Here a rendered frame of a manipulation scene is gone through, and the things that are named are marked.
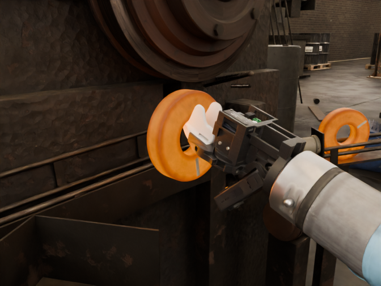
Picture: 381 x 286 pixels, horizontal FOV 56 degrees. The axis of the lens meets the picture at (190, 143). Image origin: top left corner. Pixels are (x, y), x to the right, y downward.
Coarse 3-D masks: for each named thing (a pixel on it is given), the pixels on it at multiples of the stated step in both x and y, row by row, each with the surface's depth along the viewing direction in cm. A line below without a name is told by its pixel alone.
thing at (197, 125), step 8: (192, 112) 56; (200, 112) 55; (192, 120) 56; (200, 120) 55; (184, 128) 58; (192, 128) 57; (200, 128) 55; (208, 128) 54; (200, 136) 55; (208, 136) 54
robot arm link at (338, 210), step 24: (336, 168) 43; (312, 192) 41; (336, 192) 40; (360, 192) 39; (312, 216) 41; (336, 216) 39; (360, 216) 38; (336, 240) 39; (360, 240) 37; (360, 264) 38
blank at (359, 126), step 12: (348, 108) 105; (324, 120) 105; (336, 120) 103; (348, 120) 104; (360, 120) 105; (324, 132) 104; (336, 132) 105; (360, 132) 106; (324, 144) 105; (336, 144) 106; (348, 156) 108
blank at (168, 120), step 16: (176, 96) 56; (192, 96) 58; (208, 96) 60; (160, 112) 56; (176, 112) 56; (160, 128) 55; (176, 128) 57; (160, 144) 55; (176, 144) 57; (160, 160) 56; (176, 160) 58; (192, 160) 61; (176, 176) 59; (192, 176) 61
